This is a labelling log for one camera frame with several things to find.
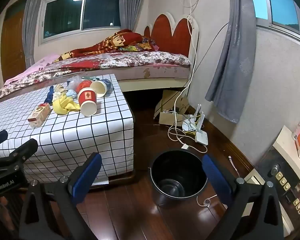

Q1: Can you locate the red printed blanket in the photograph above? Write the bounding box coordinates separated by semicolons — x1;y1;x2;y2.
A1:
52;29;160;63

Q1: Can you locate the red and white small box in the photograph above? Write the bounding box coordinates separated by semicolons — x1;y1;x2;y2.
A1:
27;103;52;128

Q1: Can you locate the yellow cloth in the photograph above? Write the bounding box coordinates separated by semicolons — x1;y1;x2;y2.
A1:
52;94;80;115

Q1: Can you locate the red plastic bag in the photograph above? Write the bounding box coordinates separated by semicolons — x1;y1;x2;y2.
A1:
76;80;93;93

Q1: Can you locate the pink cloth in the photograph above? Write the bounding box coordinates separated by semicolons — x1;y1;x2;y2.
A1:
4;54;60;85

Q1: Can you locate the black appliance with buttons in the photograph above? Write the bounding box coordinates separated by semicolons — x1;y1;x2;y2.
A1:
255;146;300;230

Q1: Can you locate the black cable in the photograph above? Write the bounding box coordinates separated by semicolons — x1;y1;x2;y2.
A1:
186;22;230;89

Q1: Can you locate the wooden door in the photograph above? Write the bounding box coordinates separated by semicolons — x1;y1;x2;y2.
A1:
0;0;28;83

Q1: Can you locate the colourful printed cloth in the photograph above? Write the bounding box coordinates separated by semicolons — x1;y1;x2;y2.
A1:
120;37;157;52

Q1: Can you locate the white cable with round plug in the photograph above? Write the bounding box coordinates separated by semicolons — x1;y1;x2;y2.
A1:
196;194;218;208

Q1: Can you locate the cardboard box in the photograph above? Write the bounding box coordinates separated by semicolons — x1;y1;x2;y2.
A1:
154;89;190;126

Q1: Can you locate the white power cable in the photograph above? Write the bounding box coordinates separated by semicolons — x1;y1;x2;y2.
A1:
167;0;208;155

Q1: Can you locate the bed with floral sheet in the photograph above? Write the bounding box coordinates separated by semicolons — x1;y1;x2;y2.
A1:
0;11;199;105

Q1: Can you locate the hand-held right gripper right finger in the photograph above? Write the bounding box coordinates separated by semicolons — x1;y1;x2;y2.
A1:
202;154;285;240

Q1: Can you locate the cream shelf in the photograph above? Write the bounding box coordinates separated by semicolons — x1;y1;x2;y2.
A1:
272;125;300;166

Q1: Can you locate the red paper cup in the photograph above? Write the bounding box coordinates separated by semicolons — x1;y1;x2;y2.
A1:
77;87;98;117

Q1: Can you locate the red and white headboard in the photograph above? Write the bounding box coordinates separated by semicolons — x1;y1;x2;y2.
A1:
143;11;199;58

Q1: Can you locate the clear plastic bottle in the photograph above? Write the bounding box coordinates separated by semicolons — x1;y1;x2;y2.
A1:
67;76;82;90

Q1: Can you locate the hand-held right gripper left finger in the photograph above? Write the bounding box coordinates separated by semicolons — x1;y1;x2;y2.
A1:
19;152;103;240

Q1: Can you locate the curved bay window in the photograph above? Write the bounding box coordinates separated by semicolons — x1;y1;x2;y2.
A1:
252;0;300;37

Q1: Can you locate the black bucket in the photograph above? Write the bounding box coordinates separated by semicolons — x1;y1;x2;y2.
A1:
149;150;211;207

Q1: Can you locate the blue paper cup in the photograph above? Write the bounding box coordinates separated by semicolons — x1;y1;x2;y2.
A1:
90;79;113;98

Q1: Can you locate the white router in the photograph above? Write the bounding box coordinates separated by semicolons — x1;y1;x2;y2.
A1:
181;104;209;146

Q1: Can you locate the sliding window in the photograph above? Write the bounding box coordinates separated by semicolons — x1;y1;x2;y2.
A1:
41;0;122;45

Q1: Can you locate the white grid tablecloth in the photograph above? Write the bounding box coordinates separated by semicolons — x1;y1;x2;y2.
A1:
0;74;135;184

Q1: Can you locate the tied grey patterned curtain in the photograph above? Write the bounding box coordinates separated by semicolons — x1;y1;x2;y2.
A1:
205;0;257;124

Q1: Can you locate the blue cloth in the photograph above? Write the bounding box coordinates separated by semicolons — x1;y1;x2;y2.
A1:
44;85;54;105

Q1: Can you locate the short white cable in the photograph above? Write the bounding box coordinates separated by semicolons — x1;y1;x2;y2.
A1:
228;156;240;178

